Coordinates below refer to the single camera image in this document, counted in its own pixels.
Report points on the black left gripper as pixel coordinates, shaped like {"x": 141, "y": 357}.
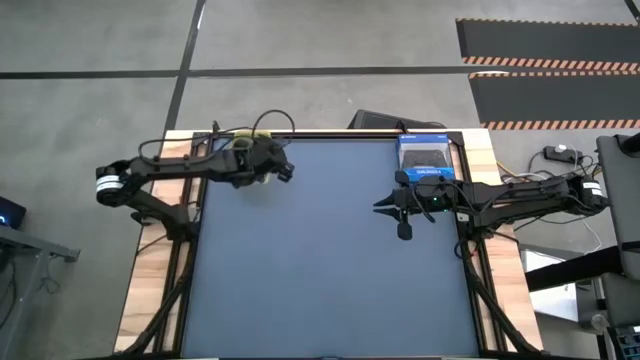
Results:
{"x": 257, "y": 160}

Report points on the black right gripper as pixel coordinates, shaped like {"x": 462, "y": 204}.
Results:
{"x": 425, "y": 192}

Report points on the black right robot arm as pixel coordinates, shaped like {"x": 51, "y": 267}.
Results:
{"x": 520, "y": 195}

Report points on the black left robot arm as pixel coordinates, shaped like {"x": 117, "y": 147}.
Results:
{"x": 175, "y": 167}

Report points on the blue game controller box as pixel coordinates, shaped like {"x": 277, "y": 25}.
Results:
{"x": 425, "y": 150}

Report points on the blue table mat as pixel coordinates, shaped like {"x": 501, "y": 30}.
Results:
{"x": 325, "y": 275}

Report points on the black power strip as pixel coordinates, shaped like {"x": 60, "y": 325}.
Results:
{"x": 562, "y": 153}

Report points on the hazard-striped black floor mat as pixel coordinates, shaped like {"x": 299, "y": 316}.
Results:
{"x": 550, "y": 97}
{"x": 550, "y": 40}

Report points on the grey metal desk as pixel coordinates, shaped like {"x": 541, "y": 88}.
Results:
{"x": 30, "y": 245}

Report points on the black device with blue light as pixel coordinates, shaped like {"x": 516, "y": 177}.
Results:
{"x": 10, "y": 212}

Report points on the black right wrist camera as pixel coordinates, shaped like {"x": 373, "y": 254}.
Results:
{"x": 404, "y": 231}

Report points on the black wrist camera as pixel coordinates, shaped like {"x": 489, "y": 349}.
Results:
{"x": 286, "y": 172}
{"x": 404, "y": 231}

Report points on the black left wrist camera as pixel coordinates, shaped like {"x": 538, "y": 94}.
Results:
{"x": 286, "y": 172}

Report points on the black aluminium table frame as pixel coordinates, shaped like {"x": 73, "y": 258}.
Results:
{"x": 325, "y": 134}

